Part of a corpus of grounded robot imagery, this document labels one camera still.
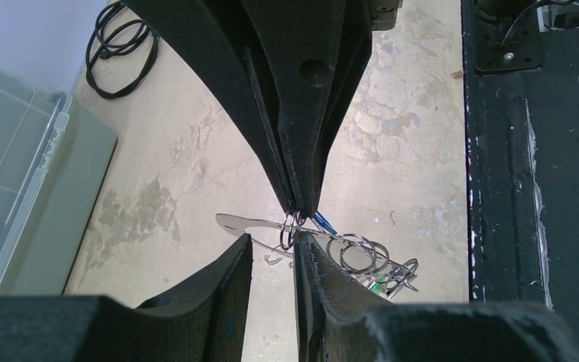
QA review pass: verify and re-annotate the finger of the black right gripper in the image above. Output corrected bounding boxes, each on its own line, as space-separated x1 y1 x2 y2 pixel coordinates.
125 0 295 212
243 1 371 217

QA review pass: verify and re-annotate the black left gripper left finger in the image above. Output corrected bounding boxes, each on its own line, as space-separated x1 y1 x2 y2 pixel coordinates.
0 234 253 361

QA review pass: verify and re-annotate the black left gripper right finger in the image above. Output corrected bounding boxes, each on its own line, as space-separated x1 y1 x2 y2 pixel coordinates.
294 232 577 361

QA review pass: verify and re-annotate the large metal keyring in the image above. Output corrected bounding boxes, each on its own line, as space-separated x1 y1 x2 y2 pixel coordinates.
215 213 419 301

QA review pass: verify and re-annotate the key with blue tag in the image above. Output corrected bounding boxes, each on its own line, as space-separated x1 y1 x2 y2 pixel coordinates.
311 211 338 235

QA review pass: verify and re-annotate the key with green tag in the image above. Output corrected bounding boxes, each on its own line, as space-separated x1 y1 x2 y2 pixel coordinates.
367 277 388 296

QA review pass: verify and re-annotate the green plastic storage box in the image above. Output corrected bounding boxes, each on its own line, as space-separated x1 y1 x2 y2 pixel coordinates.
0 65 118 296

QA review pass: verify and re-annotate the black coiled cable right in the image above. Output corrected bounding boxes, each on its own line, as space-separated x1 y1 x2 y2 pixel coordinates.
84 0 161 100

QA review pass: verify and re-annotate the black metal base rail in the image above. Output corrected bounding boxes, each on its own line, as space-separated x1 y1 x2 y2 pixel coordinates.
461 1 579 343

